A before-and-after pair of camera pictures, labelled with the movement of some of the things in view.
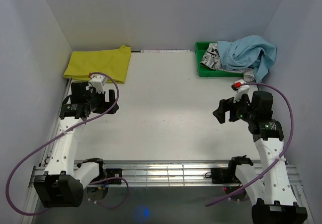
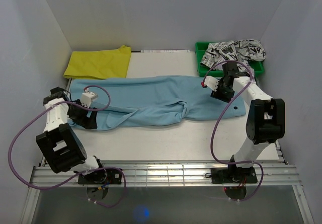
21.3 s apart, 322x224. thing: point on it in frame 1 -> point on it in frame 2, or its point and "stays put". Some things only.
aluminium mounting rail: (174, 172) stays put
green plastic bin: (201, 48) stays put
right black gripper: (225, 105) -> (217, 94)
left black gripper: (105, 105) -> (86, 122)
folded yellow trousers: (113, 62) stays put
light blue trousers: (251, 52) -> (133, 100)
